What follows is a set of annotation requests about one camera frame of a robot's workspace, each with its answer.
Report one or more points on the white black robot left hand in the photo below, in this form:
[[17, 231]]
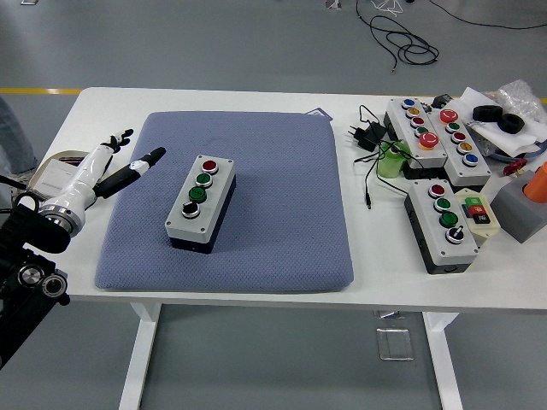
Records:
[[87, 179]]

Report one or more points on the grey four-button control box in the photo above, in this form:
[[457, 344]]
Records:
[[427, 200], [188, 226]]

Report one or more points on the grey five-button control box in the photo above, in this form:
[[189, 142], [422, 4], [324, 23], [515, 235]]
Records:
[[474, 175], [401, 115]]

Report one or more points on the dark red small item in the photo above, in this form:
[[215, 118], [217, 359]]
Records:
[[70, 159]]

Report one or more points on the beige tray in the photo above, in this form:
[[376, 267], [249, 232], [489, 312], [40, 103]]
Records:
[[64, 153]]

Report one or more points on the person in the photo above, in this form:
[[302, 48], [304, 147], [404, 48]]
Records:
[[13, 136]]

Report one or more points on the white table leg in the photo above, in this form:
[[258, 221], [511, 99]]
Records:
[[141, 350], [444, 363]]

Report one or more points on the blue-grey padded mat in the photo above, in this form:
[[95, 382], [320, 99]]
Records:
[[278, 192]]

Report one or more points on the purple-edged white card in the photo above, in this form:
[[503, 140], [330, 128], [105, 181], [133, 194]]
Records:
[[320, 112]]

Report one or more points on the black power adapter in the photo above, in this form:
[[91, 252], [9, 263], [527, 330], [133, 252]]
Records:
[[367, 136]]

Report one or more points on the green cup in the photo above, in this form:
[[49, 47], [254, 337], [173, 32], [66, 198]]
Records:
[[389, 166]]

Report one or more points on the clear floor plate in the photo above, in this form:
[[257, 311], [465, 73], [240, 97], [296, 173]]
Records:
[[395, 343]]

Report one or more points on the small black device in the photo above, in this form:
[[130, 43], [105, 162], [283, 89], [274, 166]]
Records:
[[442, 101]]

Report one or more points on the grey block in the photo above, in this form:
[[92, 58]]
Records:
[[513, 209]]

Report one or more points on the white paper sheet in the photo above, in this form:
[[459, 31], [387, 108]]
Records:
[[513, 142]]

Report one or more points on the small red knob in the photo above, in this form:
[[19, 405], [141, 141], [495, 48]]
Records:
[[515, 166]]

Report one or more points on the clear bubble wrap bag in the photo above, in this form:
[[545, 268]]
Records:
[[519, 96]]

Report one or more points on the orange cylinder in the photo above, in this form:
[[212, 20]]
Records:
[[539, 183]]

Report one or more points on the cream three-button switch box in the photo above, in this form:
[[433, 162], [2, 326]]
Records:
[[483, 226]]

